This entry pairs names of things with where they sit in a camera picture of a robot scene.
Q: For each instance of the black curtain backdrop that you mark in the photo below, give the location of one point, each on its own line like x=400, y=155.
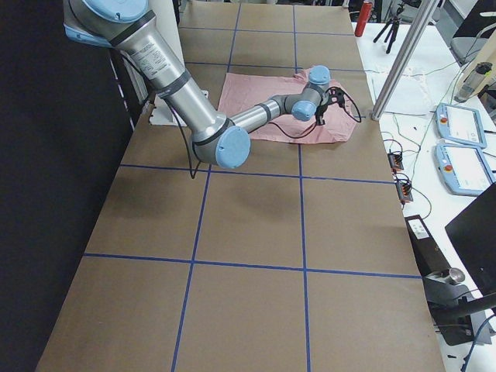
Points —
x=64, y=129

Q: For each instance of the aluminium frame post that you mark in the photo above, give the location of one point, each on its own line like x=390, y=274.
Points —
x=424, y=16

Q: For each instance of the red cylinder bottle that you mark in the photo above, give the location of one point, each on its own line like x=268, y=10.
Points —
x=364, y=15

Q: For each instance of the orange circuit board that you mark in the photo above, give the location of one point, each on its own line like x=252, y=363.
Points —
x=395, y=159
x=404, y=190

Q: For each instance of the black power box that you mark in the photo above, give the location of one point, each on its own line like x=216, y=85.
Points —
x=428, y=256

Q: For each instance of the pink printed t-shirt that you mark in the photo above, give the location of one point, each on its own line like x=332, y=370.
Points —
x=241, y=92

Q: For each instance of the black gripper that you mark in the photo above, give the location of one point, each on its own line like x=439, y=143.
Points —
x=321, y=111

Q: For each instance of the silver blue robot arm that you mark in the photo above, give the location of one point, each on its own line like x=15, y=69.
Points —
x=131, y=27

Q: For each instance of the black monitor corner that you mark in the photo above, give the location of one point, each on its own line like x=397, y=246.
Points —
x=472, y=234

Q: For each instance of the upper orange circuit board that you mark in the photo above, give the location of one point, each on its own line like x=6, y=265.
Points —
x=395, y=159

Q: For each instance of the lower orange circuit board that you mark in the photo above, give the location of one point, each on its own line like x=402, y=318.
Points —
x=404, y=190

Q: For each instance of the black camera tripod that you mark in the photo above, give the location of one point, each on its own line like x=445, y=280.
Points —
x=388, y=29

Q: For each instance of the clear water bottle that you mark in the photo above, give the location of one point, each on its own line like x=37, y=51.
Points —
x=472, y=81

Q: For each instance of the teach pendant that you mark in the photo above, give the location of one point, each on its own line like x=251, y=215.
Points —
x=460, y=125
x=463, y=169

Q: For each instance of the upper teach pendant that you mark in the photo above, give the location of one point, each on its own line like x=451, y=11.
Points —
x=460, y=125

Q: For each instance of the lower teach pendant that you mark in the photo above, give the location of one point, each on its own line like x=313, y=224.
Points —
x=463, y=169

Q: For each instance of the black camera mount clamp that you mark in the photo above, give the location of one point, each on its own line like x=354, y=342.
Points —
x=455, y=311

